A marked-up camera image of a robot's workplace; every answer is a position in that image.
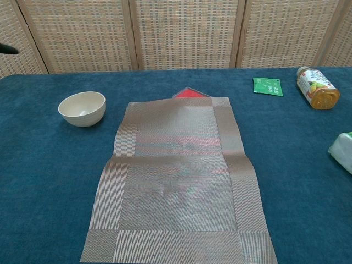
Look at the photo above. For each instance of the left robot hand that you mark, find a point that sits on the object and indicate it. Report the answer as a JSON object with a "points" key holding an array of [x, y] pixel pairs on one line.
{"points": [[6, 48]]}

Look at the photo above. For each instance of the cream round bowl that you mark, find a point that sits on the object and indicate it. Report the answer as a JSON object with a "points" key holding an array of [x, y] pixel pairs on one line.
{"points": [[82, 110]]}

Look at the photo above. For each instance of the brown woven placemat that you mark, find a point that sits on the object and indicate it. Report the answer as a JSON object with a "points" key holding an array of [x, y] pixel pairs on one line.
{"points": [[178, 192]]}

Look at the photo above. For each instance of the woven bamboo folding screen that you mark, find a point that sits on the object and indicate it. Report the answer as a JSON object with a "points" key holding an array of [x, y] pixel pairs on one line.
{"points": [[181, 33]]}

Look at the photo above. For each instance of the red ink pad clear case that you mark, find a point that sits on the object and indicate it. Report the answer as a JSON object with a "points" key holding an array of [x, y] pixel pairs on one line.
{"points": [[188, 93]]}

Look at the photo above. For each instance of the green sachet packet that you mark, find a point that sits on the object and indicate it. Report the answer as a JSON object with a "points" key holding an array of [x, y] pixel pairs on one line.
{"points": [[268, 86]]}

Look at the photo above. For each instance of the orange juice bottle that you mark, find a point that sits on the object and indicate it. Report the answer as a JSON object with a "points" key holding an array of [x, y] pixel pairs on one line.
{"points": [[319, 88]]}

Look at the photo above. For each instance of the green white tissue pack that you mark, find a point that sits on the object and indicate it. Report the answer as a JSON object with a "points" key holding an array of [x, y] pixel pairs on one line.
{"points": [[343, 151]]}

